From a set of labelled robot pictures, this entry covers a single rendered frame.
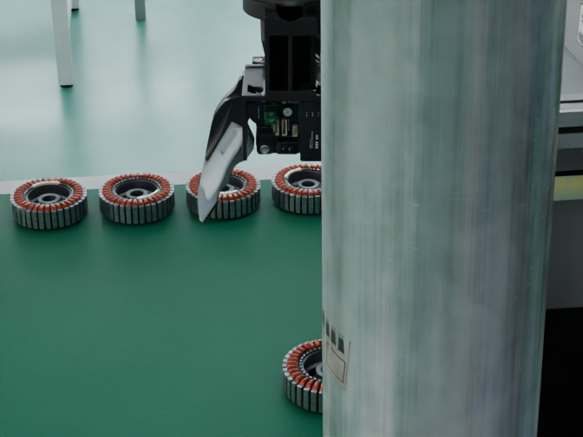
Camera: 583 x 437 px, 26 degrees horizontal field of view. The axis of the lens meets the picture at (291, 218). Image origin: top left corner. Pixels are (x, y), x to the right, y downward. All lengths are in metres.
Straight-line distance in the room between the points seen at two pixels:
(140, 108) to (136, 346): 2.59
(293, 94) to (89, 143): 3.03
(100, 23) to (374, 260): 4.49
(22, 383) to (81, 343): 0.10
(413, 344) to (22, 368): 1.16
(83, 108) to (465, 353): 3.74
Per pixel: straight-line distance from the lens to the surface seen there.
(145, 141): 3.91
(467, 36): 0.41
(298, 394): 1.47
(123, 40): 4.73
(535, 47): 0.43
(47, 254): 1.81
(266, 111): 0.92
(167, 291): 1.70
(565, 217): 1.59
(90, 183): 2.00
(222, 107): 0.98
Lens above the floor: 1.65
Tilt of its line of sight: 29 degrees down
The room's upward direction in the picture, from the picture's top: straight up
